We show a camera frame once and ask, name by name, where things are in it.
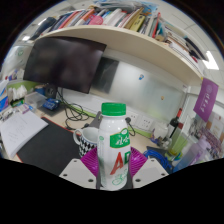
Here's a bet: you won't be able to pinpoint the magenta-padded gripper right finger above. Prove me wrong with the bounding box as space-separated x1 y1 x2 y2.
126 146 170 190

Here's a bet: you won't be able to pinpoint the purple pennant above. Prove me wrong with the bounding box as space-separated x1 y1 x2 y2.
193 77 220 123

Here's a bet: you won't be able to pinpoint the blue tissue box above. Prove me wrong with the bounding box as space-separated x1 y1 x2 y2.
0 79 9 113

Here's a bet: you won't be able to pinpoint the black desk mat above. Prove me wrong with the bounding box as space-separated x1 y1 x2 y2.
16 116 85 177

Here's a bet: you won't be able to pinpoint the clear plastic box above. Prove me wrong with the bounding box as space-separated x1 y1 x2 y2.
24 91 46 109

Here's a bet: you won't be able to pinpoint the small blue box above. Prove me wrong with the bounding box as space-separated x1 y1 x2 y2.
42 98 61 113

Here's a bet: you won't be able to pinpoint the group photo poster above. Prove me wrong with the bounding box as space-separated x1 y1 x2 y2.
199 113 224 151

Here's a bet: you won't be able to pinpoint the tangled black cables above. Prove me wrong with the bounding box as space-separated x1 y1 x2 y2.
56 87 98 131

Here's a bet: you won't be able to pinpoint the white round jar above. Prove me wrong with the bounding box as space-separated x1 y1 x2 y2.
151 123 169 144

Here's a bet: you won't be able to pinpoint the wooden shelf with books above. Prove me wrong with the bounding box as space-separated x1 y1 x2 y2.
29 0 209 88

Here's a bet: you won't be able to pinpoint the black computer monitor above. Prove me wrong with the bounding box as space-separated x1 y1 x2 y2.
22 36 108 95

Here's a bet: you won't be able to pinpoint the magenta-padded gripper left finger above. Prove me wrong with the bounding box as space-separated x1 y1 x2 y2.
59 146 100 190

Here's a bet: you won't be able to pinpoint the ceiling light panels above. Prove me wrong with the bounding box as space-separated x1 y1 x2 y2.
201 50 220 71

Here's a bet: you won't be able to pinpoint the white green-capped drink bottle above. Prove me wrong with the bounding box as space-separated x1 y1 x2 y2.
97 102 133 192

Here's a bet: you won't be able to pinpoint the white wall power outlet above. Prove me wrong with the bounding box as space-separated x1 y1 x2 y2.
139 114 153 130
128 111 139 127

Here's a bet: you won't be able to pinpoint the dark wine bottle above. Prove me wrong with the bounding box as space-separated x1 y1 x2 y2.
168 108 184 141

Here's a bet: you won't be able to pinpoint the white paper sheet with writing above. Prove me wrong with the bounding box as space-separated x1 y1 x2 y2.
0 110 49 160

